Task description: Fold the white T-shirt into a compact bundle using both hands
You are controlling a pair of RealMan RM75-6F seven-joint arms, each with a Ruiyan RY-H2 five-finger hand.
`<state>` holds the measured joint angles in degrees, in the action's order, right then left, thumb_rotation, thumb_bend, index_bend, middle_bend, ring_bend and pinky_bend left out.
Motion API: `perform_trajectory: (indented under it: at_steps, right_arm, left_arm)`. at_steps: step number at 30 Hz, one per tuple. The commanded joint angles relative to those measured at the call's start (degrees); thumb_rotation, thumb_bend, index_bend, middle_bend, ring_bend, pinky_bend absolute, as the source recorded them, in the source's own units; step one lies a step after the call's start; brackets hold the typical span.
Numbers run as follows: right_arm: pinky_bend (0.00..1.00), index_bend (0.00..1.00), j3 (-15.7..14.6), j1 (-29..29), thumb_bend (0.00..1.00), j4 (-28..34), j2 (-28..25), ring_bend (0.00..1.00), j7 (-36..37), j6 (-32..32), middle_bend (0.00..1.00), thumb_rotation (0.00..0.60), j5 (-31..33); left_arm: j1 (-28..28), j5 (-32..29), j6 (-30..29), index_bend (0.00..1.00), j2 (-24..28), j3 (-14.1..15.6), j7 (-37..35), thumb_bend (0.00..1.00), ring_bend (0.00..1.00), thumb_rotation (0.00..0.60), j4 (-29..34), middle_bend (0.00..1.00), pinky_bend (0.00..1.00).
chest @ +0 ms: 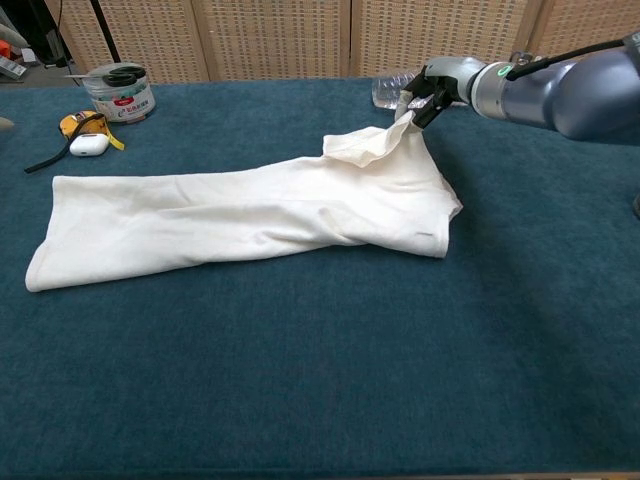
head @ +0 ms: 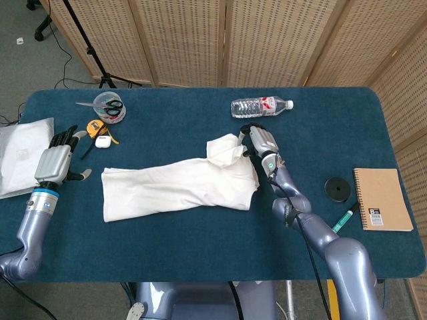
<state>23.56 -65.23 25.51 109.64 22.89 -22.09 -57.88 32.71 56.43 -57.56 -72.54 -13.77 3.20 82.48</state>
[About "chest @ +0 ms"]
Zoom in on yellow tape measure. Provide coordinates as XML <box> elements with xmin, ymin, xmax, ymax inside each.
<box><xmin>24</xmin><ymin>110</ymin><xmax>126</xmax><ymax>175</ymax></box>

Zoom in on black tripod stand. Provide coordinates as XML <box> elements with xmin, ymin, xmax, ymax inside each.
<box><xmin>88</xmin><ymin>0</ymin><xmax>122</xmax><ymax>65</ymax></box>

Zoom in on white t-shirt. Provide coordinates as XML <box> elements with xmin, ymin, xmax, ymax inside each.
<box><xmin>24</xmin><ymin>112</ymin><xmax>464</xmax><ymax>294</ymax></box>

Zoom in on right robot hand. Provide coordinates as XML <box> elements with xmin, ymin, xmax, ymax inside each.
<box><xmin>394</xmin><ymin>57</ymin><xmax>481</xmax><ymax>130</ymax></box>

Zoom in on wicker folding screen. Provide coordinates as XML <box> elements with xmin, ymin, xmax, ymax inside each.
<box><xmin>42</xmin><ymin>0</ymin><xmax>640</xmax><ymax>85</ymax></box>

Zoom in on clear plastic water bottle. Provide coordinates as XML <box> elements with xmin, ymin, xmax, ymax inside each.
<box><xmin>371</xmin><ymin>69</ymin><xmax>419</xmax><ymax>109</ymax></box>

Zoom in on white flat box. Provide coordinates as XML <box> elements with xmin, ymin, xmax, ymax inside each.
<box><xmin>0</xmin><ymin>55</ymin><xmax>27</xmax><ymax>80</ymax></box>

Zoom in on black handled scissors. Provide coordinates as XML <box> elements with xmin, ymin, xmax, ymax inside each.
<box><xmin>64</xmin><ymin>67</ymin><xmax>144</xmax><ymax>85</ymax></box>

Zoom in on white earbuds case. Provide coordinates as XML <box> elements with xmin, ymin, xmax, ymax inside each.
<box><xmin>69</xmin><ymin>132</ymin><xmax>111</xmax><ymax>158</ymax></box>

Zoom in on dark teal carpeted table surface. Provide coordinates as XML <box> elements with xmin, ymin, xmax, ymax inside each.
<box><xmin>0</xmin><ymin>69</ymin><xmax>640</xmax><ymax>480</ymax></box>

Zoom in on clear plastic jar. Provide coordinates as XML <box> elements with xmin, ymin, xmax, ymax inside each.
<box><xmin>82</xmin><ymin>63</ymin><xmax>157</xmax><ymax>124</ymax></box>

